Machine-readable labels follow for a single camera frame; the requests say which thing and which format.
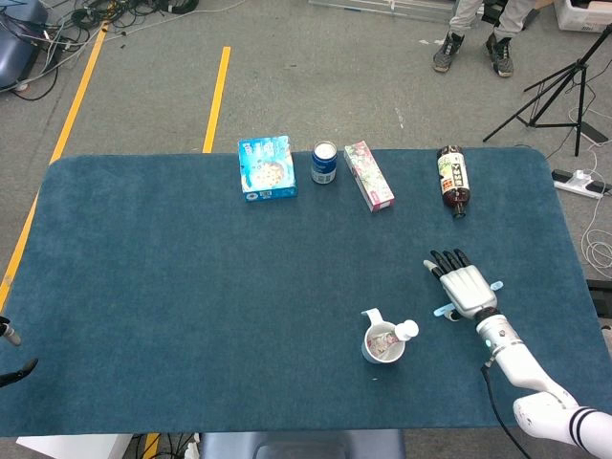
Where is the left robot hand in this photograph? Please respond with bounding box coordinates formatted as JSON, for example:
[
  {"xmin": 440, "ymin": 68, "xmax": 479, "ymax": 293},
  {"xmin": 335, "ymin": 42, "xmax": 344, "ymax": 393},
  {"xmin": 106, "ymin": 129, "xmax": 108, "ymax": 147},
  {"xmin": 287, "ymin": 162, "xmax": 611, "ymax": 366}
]
[{"xmin": 0, "ymin": 315, "xmax": 39, "ymax": 387}]

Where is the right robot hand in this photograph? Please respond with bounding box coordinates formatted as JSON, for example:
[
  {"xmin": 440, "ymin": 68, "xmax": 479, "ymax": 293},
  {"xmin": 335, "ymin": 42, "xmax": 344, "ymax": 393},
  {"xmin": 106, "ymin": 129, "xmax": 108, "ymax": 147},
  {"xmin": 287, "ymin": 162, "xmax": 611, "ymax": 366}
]
[{"xmin": 423, "ymin": 248, "xmax": 499, "ymax": 322}]

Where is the light blue toothbrush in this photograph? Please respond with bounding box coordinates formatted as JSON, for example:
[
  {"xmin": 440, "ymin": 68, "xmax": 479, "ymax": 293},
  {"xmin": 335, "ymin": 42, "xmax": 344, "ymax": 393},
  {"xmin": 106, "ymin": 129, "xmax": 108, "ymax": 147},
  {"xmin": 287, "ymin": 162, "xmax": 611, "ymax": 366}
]
[{"xmin": 433, "ymin": 280, "xmax": 504, "ymax": 318}]

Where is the floral toothpaste tube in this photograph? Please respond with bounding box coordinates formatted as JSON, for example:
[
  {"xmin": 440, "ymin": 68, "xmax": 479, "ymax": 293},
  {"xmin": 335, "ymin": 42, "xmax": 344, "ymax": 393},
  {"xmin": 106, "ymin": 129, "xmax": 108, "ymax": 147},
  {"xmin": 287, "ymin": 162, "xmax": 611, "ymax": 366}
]
[{"xmin": 370, "ymin": 318, "xmax": 420, "ymax": 358}]

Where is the light blue hooked cup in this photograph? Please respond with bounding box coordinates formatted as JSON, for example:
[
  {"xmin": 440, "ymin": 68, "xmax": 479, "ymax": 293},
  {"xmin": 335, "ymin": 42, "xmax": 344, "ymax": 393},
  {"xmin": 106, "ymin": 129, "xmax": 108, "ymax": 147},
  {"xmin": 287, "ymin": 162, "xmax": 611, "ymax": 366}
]
[{"xmin": 361, "ymin": 309, "xmax": 408, "ymax": 365}]

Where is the dark tea bottle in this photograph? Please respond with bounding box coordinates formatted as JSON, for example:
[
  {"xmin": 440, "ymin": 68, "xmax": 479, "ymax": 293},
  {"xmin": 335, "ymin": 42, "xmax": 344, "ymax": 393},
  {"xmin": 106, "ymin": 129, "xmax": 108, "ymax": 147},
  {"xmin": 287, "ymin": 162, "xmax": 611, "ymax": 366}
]
[{"xmin": 435, "ymin": 145, "xmax": 471, "ymax": 220}]

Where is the floral toothpaste carton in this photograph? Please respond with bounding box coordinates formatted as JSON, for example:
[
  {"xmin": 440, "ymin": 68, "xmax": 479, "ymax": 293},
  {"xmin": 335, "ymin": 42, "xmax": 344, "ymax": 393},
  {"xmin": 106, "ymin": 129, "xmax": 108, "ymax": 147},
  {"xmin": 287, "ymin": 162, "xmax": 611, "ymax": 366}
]
[{"xmin": 342, "ymin": 140, "xmax": 396, "ymax": 213}]

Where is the white box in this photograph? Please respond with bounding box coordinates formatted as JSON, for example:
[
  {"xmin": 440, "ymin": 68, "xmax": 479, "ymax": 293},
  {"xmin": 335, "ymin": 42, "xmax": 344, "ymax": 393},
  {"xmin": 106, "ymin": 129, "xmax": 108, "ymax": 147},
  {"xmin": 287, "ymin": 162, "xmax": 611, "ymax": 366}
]
[{"xmin": 16, "ymin": 433, "xmax": 133, "ymax": 459}]

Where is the white power strip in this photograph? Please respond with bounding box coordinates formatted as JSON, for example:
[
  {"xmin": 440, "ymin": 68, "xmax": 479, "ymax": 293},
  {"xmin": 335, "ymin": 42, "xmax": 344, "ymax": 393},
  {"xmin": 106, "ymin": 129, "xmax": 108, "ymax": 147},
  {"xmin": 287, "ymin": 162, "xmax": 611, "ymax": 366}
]
[{"xmin": 552, "ymin": 167, "xmax": 612, "ymax": 200}]

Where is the blue soda can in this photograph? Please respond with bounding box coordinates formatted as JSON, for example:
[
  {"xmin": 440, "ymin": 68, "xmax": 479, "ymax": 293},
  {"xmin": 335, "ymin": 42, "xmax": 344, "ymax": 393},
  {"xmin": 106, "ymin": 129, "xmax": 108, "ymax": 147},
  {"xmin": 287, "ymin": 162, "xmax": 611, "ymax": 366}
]
[{"xmin": 311, "ymin": 141, "xmax": 339, "ymax": 186}]

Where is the blue table mat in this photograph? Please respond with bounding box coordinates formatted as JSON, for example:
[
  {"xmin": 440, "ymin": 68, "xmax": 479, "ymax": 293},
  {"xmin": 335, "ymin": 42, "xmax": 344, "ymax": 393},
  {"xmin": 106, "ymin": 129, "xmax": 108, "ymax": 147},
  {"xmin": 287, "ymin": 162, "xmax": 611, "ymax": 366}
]
[{"xmin": 0, "ymin": 146, "xmax": 599, "ymax": 437}]

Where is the black tripod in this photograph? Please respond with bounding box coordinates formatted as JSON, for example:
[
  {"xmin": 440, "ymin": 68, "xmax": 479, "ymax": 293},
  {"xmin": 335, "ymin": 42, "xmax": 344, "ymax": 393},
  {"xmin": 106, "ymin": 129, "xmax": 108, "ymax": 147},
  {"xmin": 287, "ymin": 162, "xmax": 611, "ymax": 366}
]
[{"xmin": 482, "ymin": 23, "xmax": 612, "ymax": 158}]

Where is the blue cookie box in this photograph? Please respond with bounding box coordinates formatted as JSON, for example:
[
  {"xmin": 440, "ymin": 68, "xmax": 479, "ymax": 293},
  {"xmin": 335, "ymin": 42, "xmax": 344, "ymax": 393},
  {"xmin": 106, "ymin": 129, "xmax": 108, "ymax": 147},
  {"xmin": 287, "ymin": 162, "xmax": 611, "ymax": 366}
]
[{"xmin": 237, "ymin": 135, "xmax": 298, "ymax": 203}]

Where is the person in grey trousers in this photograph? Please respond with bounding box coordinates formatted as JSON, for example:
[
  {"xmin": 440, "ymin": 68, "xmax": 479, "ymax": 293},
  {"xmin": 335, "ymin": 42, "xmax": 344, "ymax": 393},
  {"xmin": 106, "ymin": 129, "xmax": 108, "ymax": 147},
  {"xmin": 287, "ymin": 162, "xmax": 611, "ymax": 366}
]
[{"xmin": 432, "ymin": 0, "xmax": 536, "ymax": 77}]

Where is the white plastic storage crate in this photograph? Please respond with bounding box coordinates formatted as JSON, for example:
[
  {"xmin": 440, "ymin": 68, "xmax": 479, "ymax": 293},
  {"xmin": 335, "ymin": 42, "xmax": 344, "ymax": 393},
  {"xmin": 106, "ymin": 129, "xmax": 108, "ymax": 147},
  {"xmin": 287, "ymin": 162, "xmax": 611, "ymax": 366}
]
[{"xmin": 554, "ymin": 0, "xmax": 612, "ymax": 33}]

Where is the dark blue machine base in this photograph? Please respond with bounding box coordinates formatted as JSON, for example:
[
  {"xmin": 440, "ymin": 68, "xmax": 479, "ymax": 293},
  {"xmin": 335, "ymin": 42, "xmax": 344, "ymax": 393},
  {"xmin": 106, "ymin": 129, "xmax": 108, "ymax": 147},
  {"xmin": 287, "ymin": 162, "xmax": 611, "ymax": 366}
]
[{"xmin": 0, "ymin": 0, "xmax": 49, "ymax": 92}]

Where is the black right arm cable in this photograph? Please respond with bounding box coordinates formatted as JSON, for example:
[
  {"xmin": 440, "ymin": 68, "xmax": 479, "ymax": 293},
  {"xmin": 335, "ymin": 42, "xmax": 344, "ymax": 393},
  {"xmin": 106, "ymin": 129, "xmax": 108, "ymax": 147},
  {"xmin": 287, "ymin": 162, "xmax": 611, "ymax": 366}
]
[{"xmin": 480, "ymin": 356, "xmax": 532, "ymax": 459}]

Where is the white coiled cable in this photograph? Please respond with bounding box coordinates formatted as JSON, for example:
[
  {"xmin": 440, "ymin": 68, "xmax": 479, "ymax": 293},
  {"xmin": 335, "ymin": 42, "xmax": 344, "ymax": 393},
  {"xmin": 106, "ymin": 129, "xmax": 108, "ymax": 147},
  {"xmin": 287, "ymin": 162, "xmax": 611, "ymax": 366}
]
[{"xmin": 580, "ymin": 142, "xmax": 612, "ymax": 269}]

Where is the silver flat metal frame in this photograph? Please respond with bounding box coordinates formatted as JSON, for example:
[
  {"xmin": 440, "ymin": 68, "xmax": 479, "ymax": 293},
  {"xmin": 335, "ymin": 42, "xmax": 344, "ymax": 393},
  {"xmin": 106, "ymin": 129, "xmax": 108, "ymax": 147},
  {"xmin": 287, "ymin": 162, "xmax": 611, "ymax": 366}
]
[{"xmin": 308, "ymin": 0, "xmax": 455, "ymax": 24}]

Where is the black floor cable tangle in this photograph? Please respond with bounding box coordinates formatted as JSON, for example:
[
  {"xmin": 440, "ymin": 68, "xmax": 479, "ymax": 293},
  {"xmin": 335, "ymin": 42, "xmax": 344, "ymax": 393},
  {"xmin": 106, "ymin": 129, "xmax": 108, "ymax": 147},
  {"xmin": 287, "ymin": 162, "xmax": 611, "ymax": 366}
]
[{"xmin": 0, "ymin": 0, "xmax": 202, "ymax": 101}]

